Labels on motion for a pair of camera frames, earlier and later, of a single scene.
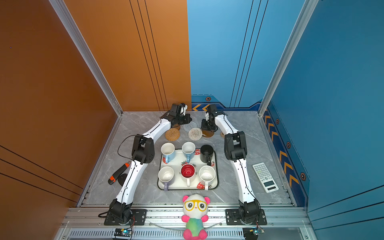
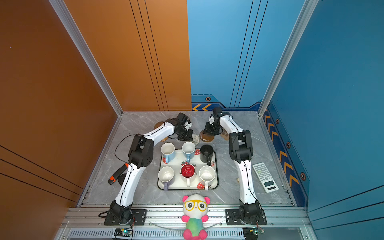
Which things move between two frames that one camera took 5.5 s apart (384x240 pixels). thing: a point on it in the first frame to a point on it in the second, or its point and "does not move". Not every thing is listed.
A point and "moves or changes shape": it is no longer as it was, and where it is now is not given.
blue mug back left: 167,150 does not move
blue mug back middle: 188,149 does not move
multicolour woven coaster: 195,134 moves or changes shape
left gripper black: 187,116 to 189,137
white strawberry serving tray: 180,175 does not move
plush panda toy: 195,209 does not move
